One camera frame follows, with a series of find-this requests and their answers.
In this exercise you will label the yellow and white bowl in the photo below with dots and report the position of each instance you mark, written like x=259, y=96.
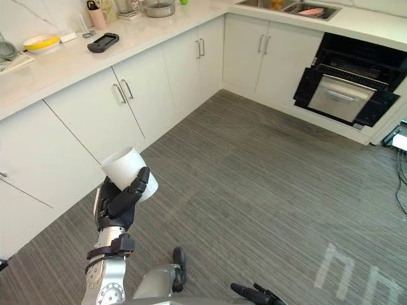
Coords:
x=41, y=43

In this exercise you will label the white flat box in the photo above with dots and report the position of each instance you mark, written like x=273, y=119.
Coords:
x=68, y=37

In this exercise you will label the white cabinet door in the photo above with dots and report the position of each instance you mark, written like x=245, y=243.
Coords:
x=210, y=60
x=181, y=70
x=95, y=117
x=289, y=63
x=38, y=165
x=144, y=92
x=245, y=54

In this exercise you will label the black open dishwasher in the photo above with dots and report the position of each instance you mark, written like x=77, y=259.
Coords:
x=348, y=79

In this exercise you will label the clear plastic bag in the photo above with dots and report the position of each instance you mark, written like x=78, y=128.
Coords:
x=112, y=8

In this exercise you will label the steel cooking pot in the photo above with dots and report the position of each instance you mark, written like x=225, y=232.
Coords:
x=159, y=9

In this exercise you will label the black handheld controller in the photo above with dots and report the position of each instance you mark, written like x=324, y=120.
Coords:
x=103, y=42

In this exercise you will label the white cup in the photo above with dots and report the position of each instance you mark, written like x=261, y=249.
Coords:
x=127, y=170

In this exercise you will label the steel kitchen sink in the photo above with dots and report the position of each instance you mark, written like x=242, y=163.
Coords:
x=287, y=7

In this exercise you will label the pink plate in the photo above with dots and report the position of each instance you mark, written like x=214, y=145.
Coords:
x=311, y=12

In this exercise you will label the white power device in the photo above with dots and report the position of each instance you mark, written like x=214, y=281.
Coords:
x=400, y=138

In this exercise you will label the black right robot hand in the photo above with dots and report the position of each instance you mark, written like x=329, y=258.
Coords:
x=254, y=296

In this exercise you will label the steel dishwasher door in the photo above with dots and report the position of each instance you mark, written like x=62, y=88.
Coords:
x=341, y=97

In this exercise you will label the dark robot foot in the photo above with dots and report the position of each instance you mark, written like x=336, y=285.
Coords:
x=179, y=263

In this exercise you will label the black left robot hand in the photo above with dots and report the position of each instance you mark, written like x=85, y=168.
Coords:
x=119, y=203

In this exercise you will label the silver robot leg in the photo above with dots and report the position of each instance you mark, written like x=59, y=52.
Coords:
x=155, y=286

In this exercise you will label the orange item in sink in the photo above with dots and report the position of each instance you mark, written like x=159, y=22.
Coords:
x=276, y=4

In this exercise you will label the glass tray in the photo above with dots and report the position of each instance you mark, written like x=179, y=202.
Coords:
x=128, y=14

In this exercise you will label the pink bottle with black lid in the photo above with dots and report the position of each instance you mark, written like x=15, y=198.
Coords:
x=97, y=16

